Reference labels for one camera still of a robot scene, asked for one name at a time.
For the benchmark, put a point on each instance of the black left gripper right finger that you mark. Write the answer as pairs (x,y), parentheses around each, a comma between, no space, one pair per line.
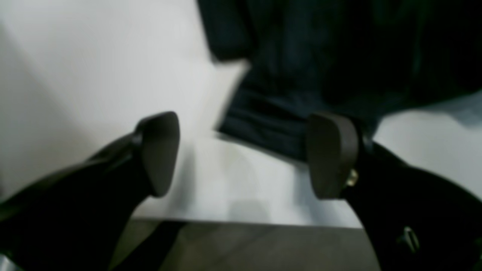
(415,220)

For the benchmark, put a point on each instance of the black t-shirt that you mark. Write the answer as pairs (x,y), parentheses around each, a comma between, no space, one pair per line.
(364,59)

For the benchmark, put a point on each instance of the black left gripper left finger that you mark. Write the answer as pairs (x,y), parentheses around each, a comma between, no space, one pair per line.
(72,219)

